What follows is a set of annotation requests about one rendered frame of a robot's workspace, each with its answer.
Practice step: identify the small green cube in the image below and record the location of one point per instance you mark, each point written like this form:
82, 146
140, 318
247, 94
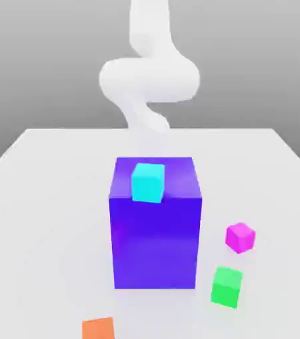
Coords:
226, 288

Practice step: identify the large purple box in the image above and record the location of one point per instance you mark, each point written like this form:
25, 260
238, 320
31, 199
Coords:
155, 243

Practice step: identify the small orange cube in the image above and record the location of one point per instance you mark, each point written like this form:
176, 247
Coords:
98, 329

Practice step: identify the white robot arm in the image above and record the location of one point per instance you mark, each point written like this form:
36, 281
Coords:
149, 79

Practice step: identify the small cyan cube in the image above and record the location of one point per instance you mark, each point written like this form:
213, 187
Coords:
148, 184

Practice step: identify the small magenta cube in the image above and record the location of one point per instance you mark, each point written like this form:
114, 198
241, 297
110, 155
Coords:
240, 238

